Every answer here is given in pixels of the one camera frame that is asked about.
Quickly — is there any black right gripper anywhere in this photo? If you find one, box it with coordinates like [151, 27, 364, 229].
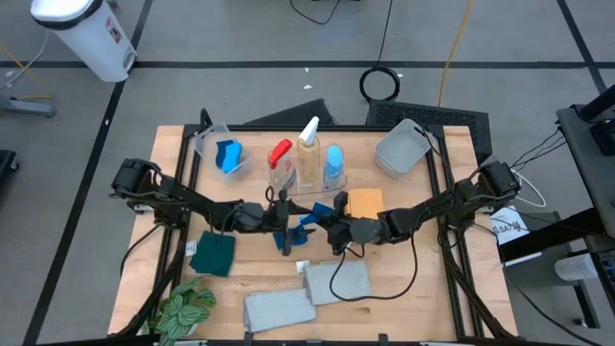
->
[314, 190, 385, 256]

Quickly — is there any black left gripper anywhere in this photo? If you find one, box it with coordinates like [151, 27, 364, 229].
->
[237, 188, 318, 257]

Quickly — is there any orange cloth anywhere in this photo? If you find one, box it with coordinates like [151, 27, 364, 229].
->
[346, 187, 385, 221]

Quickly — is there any light blue air freshener bottle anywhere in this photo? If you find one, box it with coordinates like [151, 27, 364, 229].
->
[322, 144, 346, 191]

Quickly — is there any amber spray bottle white trigger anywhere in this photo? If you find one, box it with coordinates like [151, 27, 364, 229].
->
[295, 115, 322, 188]

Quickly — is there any grey waffle towel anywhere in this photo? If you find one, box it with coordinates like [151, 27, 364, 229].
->
[294, 259, 372, 307]
[243, 286, 318, 334]

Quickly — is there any red-trigger glass cleaner spray bottle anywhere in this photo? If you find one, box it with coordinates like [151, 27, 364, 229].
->
[267, 138, 298, 193]

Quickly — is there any dark green cloth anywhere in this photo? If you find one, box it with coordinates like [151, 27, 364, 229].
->
[184, 230, 237, 279]

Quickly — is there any clear plastic bin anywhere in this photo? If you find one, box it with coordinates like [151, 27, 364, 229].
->
[267, 142, 349, 197]

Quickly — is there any black slanted panel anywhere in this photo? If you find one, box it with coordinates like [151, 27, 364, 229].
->
[242, 98, 337, 127]

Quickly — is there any frosted translucent plastic bin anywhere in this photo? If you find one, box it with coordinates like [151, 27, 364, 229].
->
[191, 122, 254, 183]

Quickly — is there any black perforated panel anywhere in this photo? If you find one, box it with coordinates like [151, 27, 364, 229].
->
[364, 99, 494, 160]

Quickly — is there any green potted plant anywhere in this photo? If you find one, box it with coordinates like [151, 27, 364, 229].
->
[143, 277, 217, 346]

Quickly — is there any white printed paper sheet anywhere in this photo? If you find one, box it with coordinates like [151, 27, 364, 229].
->
[489, 205, 530, 246]

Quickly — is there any black equipment stand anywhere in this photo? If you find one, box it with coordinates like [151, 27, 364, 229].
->
[497, 206, 615, 331]

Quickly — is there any white cylindrical roll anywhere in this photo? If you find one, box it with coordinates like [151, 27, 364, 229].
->
[553, 253, 601, 283]

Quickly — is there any dark grey cart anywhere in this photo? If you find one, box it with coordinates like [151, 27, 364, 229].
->
[555, 84, 615, 240]

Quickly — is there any white trash can black rim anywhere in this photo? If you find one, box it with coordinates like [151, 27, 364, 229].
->
[30, 0, 138, 84]

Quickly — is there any black box device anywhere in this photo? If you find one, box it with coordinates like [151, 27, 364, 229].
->
[589, 117, 615, 158]

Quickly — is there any grey metal floor leg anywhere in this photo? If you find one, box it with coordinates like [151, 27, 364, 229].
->
[0, 95, 57, 119]

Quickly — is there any black chair part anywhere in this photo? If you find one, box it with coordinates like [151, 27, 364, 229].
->
[0, 149, 21, 187]

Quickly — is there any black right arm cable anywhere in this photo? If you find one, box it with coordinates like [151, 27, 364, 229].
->
[329, 235, 419, 303]

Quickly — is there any black aluminium table frame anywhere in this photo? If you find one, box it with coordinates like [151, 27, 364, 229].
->
[108, 108, 513, 346]

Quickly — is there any grey plastic bin with handles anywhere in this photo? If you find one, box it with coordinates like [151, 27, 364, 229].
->
[373, 117, 435, 180]

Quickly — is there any coiled black cable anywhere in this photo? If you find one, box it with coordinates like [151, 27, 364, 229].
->
[358, 66, 402, 104]

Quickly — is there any black left arm base cable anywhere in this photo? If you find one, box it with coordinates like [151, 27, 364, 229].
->
[119, 223, 162, 278]

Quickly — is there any black hanging cable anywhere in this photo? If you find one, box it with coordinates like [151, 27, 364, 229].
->
[376, 0, 395, 71]

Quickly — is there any black floor cable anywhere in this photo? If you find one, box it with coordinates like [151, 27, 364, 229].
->
[288, 0, 341, 27]

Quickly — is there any yellow cable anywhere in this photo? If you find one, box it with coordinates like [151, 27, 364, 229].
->
[435, 0, 475, 109]

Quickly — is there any white floor cable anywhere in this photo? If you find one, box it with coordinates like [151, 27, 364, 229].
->
[0, 33, 49, 92]

